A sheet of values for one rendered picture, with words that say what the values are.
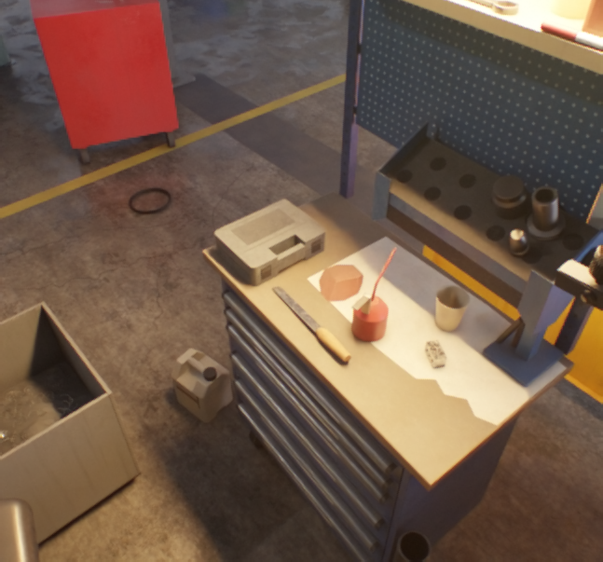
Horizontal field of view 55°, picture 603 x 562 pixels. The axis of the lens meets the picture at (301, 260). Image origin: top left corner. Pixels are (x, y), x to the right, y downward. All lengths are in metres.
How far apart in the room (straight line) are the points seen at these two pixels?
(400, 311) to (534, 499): 1.12
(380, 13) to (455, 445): 1.04
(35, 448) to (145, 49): 2.50
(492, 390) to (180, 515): 1.30
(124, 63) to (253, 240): 2.31
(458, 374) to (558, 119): 0.60
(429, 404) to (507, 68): 0.74
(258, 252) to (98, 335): 1.44
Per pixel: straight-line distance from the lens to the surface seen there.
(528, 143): 1.37
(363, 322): 1.40
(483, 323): 1.56
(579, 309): 1.46
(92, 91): 3.81
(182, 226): 3.37
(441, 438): 1.33
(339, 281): 1.55
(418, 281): 1.63
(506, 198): 1.28
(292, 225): 1.67
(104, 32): 3.69
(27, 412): 2.31
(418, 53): 1.51
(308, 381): 1.49
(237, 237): 1.64
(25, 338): 2.34
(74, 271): 3.24
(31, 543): 0.92
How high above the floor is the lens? 2.06
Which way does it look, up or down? 42 degrees down
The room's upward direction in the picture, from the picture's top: straight up
